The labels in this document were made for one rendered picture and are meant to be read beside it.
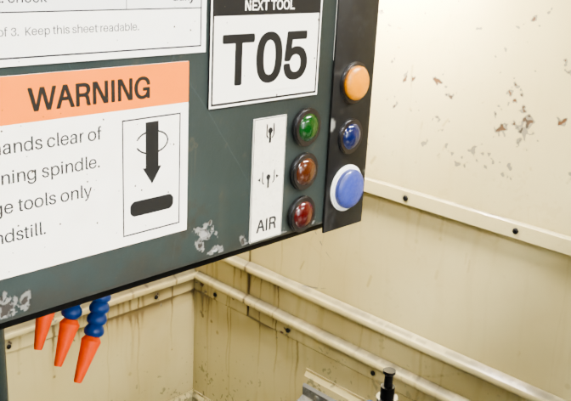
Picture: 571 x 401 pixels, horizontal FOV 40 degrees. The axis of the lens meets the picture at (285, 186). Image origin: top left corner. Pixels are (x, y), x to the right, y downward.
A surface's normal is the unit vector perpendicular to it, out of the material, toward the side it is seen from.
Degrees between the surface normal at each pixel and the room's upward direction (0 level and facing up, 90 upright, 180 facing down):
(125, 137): 90
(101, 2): 90
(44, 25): 90
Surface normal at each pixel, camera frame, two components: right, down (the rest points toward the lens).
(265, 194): 0.71, 0.24
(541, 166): -0.70, 0.18
